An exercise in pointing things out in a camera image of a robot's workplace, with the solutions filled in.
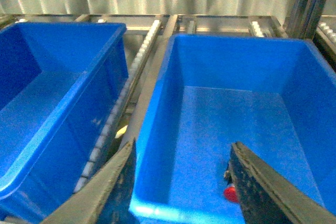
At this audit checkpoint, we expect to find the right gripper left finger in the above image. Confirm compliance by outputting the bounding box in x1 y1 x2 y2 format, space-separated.
42 139 137 223

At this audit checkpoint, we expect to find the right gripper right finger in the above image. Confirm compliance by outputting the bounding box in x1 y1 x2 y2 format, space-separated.
229 142 335 223

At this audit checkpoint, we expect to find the large red mushroom button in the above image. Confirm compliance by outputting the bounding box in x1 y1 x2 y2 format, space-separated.
223 168 239 204

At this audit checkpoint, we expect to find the right blue plastic bin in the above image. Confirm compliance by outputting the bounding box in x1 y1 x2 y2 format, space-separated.
130 35 335 223

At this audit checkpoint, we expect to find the blue plastic bin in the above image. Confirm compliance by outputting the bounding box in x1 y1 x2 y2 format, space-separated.
1 22 128 223
130 35 335 223

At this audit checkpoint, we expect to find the left blue plastic bin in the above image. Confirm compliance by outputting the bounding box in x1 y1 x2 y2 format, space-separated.
1 22 128 223

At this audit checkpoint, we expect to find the metal roller rail centre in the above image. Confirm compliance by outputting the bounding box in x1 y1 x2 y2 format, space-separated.
73 19 162 194

